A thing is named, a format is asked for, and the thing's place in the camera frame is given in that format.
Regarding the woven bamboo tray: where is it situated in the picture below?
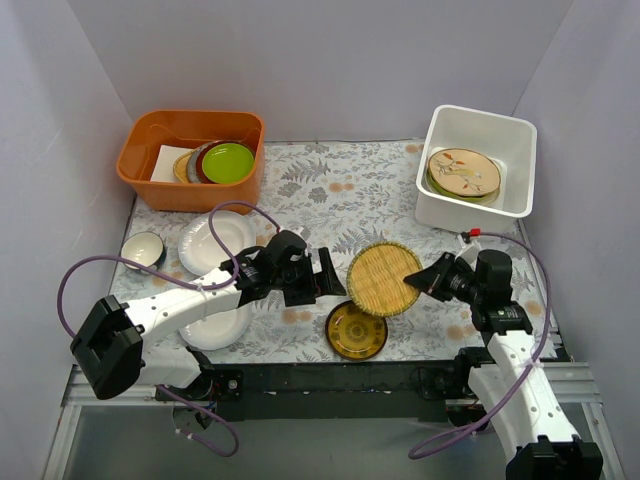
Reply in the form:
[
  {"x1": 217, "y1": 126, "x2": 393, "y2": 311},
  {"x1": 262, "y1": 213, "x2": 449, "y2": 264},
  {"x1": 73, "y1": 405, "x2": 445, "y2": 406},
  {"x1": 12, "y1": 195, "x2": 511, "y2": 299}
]
[{"x1": 346, "y1": 242, "x2": 423, "y2": 317}]

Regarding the beige green leaf plate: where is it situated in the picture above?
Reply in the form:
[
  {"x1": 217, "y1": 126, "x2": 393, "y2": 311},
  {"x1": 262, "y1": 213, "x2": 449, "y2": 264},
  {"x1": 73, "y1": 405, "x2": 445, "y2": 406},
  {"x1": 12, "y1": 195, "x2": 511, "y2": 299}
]
[{"x1": 426, "y1": 164, "x2": 502, "y2": 205}]

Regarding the beige bird plate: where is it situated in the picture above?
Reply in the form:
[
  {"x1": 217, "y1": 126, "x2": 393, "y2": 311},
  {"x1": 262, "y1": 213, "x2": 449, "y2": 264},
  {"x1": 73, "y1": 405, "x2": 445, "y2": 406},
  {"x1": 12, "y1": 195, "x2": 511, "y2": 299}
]
[{"x1": 426, "y1": 148, "x2": 502, "y2": 198}]

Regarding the green polka dot plate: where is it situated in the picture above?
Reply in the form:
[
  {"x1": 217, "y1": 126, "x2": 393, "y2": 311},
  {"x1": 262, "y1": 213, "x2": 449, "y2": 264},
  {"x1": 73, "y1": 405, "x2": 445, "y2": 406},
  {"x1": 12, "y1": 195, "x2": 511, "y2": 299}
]
[{"x1": 425, "y1": 172, "x2": 499, "y2": 204}]

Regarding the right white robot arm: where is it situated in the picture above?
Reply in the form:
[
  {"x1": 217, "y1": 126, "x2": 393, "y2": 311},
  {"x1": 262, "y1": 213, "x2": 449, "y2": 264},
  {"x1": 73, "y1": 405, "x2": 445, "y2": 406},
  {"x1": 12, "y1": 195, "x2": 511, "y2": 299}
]
[{"x1": 404, "y1": 249, "x2": 604, "y2": 479}]

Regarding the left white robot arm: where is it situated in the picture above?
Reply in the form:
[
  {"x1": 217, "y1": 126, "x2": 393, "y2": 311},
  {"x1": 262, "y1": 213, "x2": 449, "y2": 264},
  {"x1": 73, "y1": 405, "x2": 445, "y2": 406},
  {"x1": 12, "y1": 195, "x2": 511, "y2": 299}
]
[{"x1": 70, "y1": 230, "x2": 346, "y2": 400}]

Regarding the white plastic bin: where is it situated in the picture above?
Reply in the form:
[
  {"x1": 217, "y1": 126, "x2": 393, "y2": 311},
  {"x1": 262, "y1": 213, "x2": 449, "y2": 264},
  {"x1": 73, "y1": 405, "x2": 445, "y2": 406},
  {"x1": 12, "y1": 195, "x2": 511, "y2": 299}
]
[{"x1": 415, "y1": 105, "x2": 537, "y2": 232}]

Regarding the lime green plate in bin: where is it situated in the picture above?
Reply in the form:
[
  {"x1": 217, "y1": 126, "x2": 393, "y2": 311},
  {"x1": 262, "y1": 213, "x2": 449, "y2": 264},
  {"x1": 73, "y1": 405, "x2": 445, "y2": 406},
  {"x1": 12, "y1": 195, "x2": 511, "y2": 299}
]
[{"x1": 200, "y1": 142, "x2": 255, "y2": 184}]

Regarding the grey plate in bin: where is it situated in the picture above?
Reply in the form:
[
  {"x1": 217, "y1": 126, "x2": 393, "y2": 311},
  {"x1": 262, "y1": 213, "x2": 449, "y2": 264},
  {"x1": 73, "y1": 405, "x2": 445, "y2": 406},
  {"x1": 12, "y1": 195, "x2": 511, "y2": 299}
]
[{"x1": 186, "y1": 148, "x2": 201, "y2": 184}]

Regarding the dark brown plate in bin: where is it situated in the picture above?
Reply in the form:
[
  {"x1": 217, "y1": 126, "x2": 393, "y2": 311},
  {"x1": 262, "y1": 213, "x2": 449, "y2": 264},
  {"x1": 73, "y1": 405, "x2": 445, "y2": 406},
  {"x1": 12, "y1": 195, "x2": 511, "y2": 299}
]
[{"x1": 196, "y1": 141, "x2": 222, "y2": 184}]

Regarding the woven plate in bin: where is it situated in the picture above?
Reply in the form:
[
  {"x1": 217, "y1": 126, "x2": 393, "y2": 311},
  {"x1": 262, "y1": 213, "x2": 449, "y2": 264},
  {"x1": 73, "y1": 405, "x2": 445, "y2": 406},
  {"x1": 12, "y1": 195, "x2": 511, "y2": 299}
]
[{"x1": 173, "y1": 150, "x2": 194, "y2": 184}]

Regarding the orange plastic bin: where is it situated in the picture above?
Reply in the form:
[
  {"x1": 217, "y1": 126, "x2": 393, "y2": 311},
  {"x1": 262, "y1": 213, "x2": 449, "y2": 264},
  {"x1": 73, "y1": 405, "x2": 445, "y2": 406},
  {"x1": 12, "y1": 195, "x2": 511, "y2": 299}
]
[{"x1": 116, "y1": 110, "x2": 265, "y2": 214}]

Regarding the yellow brown patterned plate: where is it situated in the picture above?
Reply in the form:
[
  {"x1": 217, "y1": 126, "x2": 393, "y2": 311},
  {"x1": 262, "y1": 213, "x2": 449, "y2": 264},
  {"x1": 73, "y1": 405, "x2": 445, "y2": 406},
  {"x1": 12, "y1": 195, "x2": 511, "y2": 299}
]
[{"x1": 324, "y1": 301, "x2": 389, "y2": 361}]

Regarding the floral patterned table mat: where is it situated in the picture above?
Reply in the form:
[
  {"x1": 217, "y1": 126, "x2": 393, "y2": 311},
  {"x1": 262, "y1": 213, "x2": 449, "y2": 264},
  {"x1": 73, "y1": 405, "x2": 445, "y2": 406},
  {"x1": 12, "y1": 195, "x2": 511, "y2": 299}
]
[{"x1": 97, "y1": 140, "x2": 558, "y2": 364}]

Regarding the white scalloped plate front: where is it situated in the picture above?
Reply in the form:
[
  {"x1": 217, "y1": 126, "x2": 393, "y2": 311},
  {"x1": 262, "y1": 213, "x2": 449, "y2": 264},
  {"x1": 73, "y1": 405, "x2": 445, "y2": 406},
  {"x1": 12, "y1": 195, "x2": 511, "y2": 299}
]
[{"x1": 179, "y1": 305, "x2": 251, "y2": 351}]

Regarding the white scalloped plate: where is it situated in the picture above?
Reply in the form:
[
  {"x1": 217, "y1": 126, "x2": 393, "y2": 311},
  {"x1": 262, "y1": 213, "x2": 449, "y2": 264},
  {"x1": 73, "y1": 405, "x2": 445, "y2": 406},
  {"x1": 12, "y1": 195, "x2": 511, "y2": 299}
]
[
  {"x1": 178, "y1": 210, "x2": 256, "y2": 276},
  {"x1": 179, "y1": 305, "x2": 251, "y2": 351}
]

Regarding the white scalloped plate back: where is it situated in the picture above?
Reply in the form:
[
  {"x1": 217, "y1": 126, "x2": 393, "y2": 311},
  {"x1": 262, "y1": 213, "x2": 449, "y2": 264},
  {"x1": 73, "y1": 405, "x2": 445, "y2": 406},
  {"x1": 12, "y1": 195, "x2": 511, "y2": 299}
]
[{"x1": 178, "y1": 210, "x2": 256, "y2": 276}]

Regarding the white dark-rimmed bowl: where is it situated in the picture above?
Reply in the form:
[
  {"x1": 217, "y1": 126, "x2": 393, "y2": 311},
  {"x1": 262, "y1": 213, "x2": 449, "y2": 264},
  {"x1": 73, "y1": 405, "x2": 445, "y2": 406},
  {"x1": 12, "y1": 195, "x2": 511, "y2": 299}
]
[{"x1": 120, "y1": 231, "x2": 166, "y2": 270}]

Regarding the white paper sheet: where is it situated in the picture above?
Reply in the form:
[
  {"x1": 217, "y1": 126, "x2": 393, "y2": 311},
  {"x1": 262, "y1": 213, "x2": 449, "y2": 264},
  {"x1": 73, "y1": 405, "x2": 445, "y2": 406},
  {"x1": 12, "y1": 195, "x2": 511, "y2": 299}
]
[{"x1": 150, "y1": 145, "x2": 191, "y2": 183}]

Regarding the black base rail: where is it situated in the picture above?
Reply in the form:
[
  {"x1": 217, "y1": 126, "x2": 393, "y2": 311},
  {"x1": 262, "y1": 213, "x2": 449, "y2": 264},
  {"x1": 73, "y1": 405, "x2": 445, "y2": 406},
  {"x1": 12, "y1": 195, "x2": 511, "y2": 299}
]
[{"x1": 151, "y1": 347, "x2": 495, "y2": 422}]

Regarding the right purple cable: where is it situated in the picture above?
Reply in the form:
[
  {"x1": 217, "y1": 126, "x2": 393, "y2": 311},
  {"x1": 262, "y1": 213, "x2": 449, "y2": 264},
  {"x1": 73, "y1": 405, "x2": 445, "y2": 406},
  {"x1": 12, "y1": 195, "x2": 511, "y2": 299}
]
[{"x1": 408, "y1": 228, "x2": 552, "y2": 460}]

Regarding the purple cable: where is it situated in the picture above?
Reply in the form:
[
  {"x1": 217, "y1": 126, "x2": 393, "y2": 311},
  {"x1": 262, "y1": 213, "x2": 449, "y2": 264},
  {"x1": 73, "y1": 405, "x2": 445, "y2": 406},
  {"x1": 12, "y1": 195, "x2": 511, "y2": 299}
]
[
  {"x1": 56, "y1": 201, "x2": 307, "y2": 458},
  {"x1": 408, "y1": 228, "x2": 552, "y2": 460}
]

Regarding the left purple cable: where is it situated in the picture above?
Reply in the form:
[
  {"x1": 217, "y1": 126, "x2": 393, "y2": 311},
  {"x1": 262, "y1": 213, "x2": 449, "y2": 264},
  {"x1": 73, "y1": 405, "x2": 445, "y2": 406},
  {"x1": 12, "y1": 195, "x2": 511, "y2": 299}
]
[{"x1": 56, "y1": 201, "x2": 307, "y2": 458}]

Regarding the aluminium frame rail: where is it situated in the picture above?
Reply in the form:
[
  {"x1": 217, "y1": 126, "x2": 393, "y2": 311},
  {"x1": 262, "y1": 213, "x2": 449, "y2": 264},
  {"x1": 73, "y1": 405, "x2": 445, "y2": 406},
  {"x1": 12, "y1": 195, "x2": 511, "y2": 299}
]
[{"x1": 42, "y1": 214, "x2": 626, "y2": 480}]

